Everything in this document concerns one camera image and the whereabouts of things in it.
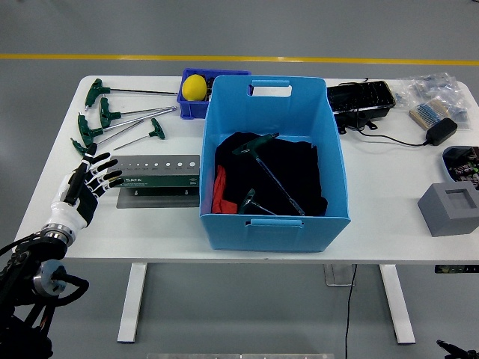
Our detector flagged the black power adapter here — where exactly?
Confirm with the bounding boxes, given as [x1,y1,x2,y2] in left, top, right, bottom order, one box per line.
[425,117,459,147]

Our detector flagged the red cloth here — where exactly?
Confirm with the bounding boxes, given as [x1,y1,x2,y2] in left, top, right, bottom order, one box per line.
[211,165,239,215]

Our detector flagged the light blue parts bowl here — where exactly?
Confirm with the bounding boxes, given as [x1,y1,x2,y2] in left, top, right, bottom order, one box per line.
[442,145,479,188]

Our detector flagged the grey metal table bracket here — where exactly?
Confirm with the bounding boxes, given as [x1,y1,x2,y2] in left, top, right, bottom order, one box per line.
[323,263,356,287]

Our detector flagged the white table leg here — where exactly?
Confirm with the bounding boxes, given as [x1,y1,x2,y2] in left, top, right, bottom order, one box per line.
[117,263,149,344]
[378,264,416,345]

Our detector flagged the large light blue storage box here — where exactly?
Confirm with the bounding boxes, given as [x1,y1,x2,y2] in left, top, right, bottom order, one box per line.
[198,75,352,253]

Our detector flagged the large green T-handle hex wrench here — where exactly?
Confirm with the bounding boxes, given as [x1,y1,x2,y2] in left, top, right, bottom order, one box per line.
[231,132,306,217]

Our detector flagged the black table control panel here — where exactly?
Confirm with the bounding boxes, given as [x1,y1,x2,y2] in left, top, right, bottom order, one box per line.
[434,264,479,274]

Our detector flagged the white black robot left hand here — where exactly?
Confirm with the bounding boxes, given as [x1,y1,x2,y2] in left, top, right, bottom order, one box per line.
[49,142,126,230]

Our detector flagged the grey metal wrench holder stand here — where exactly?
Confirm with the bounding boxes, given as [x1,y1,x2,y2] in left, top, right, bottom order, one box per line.
[106,154,201,209]

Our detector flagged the black cloth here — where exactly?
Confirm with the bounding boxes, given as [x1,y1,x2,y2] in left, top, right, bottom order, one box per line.
[213,131,329,217]

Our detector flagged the small dark blue bin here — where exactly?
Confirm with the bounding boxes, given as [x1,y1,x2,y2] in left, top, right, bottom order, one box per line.
[176,67,252,120]

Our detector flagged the black hanging cable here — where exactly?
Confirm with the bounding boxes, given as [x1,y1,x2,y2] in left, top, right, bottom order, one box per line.
[344,264,359,359]

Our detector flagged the small green T-handle hex wrench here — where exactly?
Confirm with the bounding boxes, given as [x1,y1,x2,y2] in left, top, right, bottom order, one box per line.
[112,117,166,151]

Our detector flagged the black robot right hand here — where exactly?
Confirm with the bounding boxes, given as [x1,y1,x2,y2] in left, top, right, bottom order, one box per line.
[436,339,479,359]

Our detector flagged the medium green T-handle hex wrench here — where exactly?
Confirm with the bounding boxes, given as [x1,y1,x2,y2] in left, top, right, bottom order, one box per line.
[237,187,278,217]

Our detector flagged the taped resistor strip bundle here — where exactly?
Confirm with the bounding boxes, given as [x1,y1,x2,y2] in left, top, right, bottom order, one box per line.
[409,99,452,131]

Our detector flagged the grey block with square recess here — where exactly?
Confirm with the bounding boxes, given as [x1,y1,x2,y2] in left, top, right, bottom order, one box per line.
[417,182,479,237]

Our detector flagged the black adapter cord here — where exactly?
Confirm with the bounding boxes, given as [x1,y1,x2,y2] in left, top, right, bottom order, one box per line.
[338,77,430,147]

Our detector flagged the yellow ball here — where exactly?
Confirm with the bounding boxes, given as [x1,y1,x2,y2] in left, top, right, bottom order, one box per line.
[182,74,208,102]

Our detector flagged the black plastic tray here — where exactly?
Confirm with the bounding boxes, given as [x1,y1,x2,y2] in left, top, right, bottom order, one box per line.
[326,80,397,135]

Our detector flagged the clear plastic component bags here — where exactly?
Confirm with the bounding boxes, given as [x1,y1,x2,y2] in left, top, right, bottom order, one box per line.
[392,72,472,131]

